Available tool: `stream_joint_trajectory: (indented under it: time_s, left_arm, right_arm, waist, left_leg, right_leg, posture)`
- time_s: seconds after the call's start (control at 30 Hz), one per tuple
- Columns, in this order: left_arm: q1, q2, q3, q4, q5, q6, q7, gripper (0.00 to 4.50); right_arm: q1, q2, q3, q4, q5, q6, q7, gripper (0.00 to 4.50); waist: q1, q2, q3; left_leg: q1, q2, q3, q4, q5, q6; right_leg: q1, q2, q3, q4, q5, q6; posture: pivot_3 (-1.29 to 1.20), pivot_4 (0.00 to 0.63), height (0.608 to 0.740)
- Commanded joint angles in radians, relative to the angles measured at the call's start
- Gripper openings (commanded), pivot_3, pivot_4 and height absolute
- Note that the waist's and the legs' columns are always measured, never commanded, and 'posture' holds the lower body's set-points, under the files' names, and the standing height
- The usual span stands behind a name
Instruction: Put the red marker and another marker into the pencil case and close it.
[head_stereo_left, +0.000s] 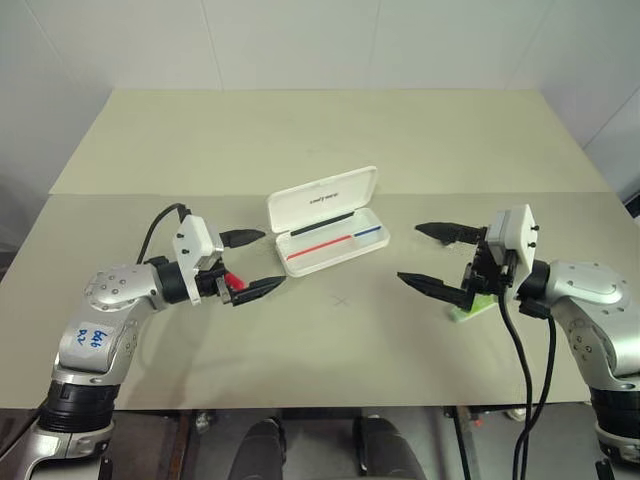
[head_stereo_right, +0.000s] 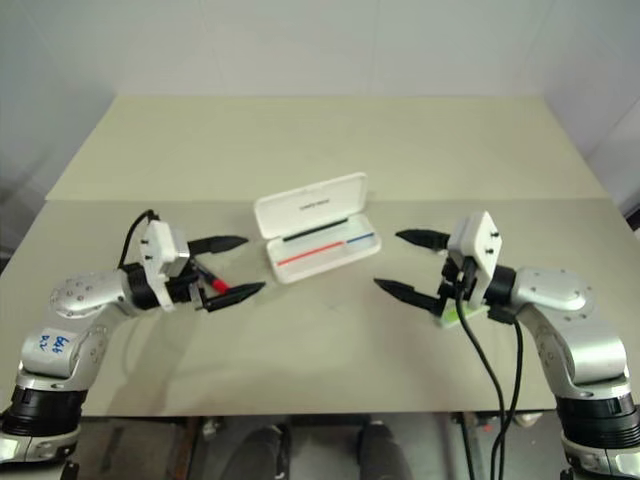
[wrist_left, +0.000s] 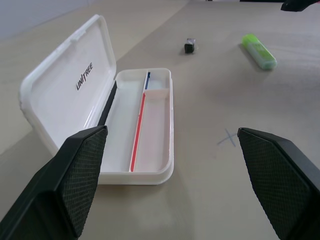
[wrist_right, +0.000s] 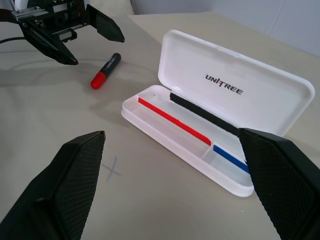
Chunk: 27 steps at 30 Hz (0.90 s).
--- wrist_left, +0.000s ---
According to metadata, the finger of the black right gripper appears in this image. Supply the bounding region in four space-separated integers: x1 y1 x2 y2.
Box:
280 0 320 13

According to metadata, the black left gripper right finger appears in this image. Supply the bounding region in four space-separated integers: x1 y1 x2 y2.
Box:
236 127 320 240

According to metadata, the green highlighter pen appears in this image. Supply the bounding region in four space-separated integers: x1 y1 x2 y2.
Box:
241 33 278 70

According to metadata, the small black eraser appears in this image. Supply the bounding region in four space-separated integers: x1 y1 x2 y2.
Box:
183 37 198 55

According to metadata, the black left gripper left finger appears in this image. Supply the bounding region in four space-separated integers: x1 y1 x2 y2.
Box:
0 124 109 240

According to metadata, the white open pencil case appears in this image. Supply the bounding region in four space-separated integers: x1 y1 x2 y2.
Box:
18 14 175 186

